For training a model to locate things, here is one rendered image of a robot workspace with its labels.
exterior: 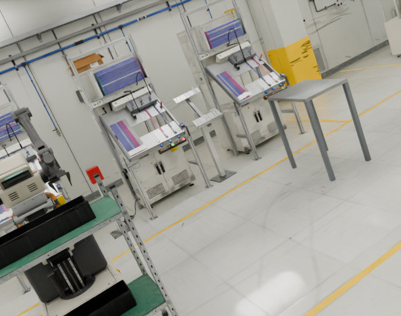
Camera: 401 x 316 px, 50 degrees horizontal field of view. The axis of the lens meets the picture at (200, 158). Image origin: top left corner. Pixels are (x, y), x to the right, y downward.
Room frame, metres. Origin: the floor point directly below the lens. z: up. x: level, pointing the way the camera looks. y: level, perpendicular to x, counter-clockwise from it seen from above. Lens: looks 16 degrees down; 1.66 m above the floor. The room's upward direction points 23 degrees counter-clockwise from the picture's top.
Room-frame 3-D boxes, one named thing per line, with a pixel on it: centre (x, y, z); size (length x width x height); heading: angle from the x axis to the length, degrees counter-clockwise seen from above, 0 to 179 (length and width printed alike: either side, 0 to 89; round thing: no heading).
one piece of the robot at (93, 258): (3.04, 1.25, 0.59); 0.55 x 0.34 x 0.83; 110
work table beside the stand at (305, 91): (3.93, -1.15, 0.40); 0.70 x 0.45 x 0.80; 14
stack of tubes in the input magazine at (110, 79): (5.03, 0.49, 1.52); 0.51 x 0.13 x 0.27; 110
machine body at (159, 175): (5.13, 0.59, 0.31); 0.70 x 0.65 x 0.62; 110
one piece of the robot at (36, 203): (2.68, 1.12, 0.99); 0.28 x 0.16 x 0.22; 110
